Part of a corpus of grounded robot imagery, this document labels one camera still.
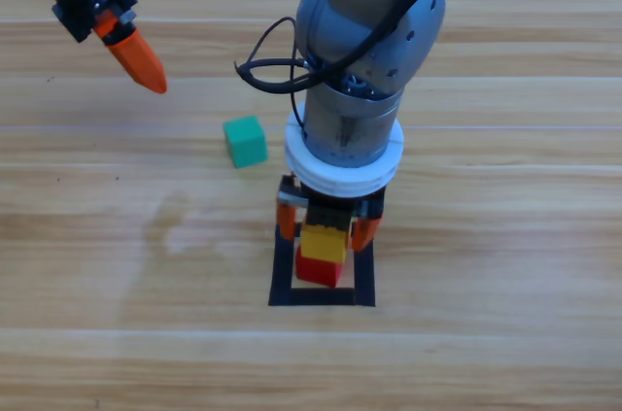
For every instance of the black tape square outline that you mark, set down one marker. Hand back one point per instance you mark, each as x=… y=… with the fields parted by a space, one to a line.
x=282 y=284

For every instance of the red wooden cube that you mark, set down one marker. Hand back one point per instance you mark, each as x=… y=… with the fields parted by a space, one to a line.
x=316 y=272

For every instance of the green wooden cube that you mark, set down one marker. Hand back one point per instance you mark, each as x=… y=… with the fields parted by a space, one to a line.
x=245 y=141

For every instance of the yellow wooden cube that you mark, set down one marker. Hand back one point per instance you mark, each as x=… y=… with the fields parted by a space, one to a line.
x=323 y=246

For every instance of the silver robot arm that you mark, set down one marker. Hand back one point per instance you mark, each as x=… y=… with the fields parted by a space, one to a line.
x=350 y=17

